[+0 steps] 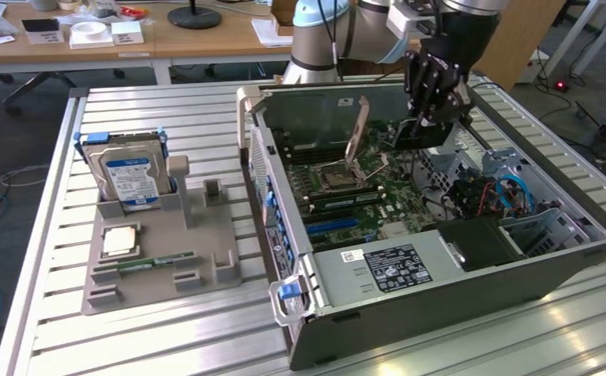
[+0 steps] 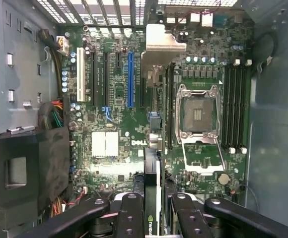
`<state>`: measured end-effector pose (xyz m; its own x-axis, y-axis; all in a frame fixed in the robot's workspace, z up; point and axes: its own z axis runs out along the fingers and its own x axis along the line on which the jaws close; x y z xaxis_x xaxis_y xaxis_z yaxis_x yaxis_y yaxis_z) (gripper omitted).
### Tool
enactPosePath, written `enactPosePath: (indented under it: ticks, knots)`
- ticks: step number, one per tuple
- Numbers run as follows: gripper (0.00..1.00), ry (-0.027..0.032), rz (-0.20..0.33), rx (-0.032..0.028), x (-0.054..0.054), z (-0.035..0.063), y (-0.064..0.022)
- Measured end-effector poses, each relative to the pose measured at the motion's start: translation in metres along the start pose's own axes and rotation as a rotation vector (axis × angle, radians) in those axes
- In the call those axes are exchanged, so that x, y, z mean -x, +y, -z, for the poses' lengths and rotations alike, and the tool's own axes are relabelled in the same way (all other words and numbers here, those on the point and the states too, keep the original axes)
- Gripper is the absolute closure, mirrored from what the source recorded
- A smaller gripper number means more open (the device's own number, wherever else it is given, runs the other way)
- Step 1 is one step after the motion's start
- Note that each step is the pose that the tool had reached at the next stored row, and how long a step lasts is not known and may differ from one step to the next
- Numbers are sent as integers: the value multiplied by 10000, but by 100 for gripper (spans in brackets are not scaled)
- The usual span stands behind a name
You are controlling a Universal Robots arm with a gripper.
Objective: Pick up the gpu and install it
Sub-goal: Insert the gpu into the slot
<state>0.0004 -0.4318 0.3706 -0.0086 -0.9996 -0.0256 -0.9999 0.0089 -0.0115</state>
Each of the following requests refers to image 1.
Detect metal disk bay cage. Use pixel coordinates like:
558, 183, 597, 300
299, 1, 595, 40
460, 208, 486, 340
416, 117, 492, 189

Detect black expansion slot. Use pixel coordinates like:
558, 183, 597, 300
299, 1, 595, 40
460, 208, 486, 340
302, 209, 359, 225

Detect grey plastic parts rack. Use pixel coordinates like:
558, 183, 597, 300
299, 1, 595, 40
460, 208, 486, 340
81, 154, 244, 316

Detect black RAM slot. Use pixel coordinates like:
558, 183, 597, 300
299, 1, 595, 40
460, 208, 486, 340
283, 143, 358, 156
302, 183, 380, 200
286, 152, 360, 165

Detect black disk power connector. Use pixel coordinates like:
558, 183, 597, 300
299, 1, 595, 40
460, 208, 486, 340
444, 179, 492, 219

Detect plain white box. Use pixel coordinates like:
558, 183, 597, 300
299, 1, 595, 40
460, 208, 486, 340
109, 21, 143, 45

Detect wooden desk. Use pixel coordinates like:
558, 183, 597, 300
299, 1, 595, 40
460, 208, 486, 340
0, 0, 156, 75
153, 0, 440, 75

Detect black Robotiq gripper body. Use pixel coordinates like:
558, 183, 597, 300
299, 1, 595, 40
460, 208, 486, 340
418, 7, 502, 80

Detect graphics card with metal bracket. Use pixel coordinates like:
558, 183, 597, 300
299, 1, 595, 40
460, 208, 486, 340
343, 95, 455, 172

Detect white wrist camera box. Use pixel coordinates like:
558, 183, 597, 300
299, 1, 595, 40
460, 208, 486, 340
386, 0, 430, 39

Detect green motherboard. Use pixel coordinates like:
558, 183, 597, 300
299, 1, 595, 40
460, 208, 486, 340
276, 132, 440, 251

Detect dark RAM stick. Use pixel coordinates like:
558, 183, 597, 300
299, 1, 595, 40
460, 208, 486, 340
310, 190, 382, 212

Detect white tape roll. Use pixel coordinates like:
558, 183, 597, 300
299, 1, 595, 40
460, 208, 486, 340
69, 21, 111, 42

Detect CPU socket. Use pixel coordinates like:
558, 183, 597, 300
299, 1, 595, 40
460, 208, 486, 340
316, 160, 359, 193

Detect hard disk in blue caddy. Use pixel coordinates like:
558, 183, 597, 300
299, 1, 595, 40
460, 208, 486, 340
75, 125, 175, 215

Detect blue expansion slot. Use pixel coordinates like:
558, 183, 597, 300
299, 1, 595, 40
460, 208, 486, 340
306, 219, 360, 237

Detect black chair base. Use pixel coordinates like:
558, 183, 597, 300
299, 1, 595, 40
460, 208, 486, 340
0, 70, 127, 117

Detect silver CPU chip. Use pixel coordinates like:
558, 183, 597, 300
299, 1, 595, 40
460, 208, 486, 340
101, 226, 140, 258

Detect white table frame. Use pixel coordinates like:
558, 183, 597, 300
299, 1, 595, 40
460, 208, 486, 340
536, 0, 606, 107

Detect grey power supply with label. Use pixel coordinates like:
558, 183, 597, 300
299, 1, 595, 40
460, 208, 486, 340
310, 230, 464, 310

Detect metal socket cover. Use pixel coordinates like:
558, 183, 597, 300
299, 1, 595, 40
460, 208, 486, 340
358, 150, 392, 181

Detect grey floor cables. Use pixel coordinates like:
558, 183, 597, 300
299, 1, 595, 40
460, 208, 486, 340
0, 162, 51, 189

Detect grey case latch blue tab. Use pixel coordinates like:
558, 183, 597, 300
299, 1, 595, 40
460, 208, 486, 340
267, 273, 319, 327

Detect black round lamp base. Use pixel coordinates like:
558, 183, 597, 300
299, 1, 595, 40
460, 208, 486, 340
165, 0, 224, 29

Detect white box with black top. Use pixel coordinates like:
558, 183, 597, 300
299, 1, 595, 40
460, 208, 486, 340
20, 18, 65, 45

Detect grey metal drive bracket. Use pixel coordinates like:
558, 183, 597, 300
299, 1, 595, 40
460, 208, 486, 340
498, 207, 594, 259

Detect red disk wire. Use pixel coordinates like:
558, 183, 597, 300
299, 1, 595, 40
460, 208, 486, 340
482, 183, 498, 215

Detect brown cardboard box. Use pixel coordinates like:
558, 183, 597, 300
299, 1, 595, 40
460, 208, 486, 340
271, 0, 304, 27

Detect blue disk wire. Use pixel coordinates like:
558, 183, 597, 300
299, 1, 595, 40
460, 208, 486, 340
492, 175, 539, 219

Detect stack of white papers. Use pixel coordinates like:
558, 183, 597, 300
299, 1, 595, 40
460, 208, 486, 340
250, 17, 296, 48

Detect flat white box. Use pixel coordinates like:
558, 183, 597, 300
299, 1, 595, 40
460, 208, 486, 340
67, 33, 116, 51

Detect open dark grey PC case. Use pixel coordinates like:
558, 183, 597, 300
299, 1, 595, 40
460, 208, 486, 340
235, 76, 606, 371

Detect green RAM stick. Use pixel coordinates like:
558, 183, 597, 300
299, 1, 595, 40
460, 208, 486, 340
117, 253, 200, 271

